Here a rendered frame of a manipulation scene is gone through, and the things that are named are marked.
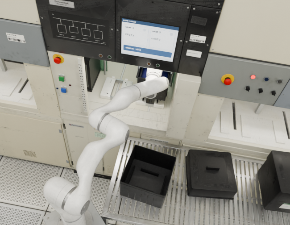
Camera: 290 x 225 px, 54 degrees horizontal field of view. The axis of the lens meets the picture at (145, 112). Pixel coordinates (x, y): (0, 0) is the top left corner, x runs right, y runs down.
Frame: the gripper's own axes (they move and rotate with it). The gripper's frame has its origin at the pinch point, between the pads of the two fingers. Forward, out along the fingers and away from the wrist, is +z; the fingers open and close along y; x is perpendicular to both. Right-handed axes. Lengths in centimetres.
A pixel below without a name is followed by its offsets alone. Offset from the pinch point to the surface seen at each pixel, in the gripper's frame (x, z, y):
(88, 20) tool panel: 42, -30, -36
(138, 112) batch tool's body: -34.5, -17.1, -6.5
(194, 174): -35, -59, 36
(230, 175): -35, -55, 59
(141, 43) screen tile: 34.3, -30.2, -7.8
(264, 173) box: -35, -49, 81
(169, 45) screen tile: 35.6, -30.2, 6.7
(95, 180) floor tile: -122, -33, -38
